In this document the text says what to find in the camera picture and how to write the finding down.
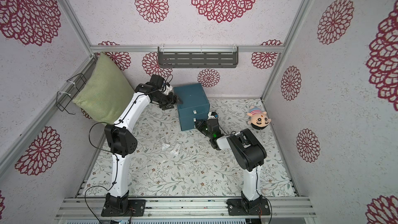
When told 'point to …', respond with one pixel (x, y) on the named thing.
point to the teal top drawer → (188, 110)
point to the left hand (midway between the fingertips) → (178, 104)
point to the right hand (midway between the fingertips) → (193, 119)
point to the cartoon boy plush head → (259, 120)
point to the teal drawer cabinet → (193, 94)
